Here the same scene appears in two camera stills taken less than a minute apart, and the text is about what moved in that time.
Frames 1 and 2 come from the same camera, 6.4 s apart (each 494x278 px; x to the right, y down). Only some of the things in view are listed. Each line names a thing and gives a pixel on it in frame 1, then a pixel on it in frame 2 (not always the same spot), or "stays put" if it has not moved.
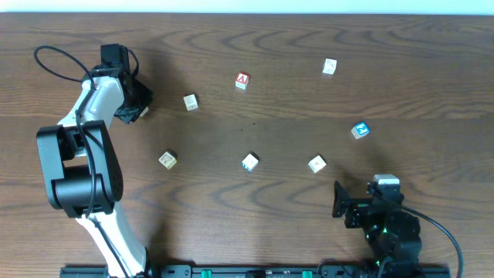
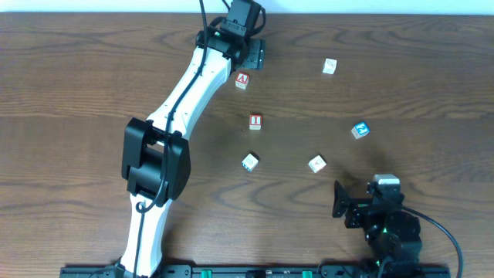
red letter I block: x=144 y=111 → x=255 y=122
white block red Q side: x=317 y=164 stays put
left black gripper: x=136 y=103 → x=255 y=54
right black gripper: x=350 y=206 stays put
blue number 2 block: x=360 y=130 stays put
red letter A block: x=241 y=80 stays put
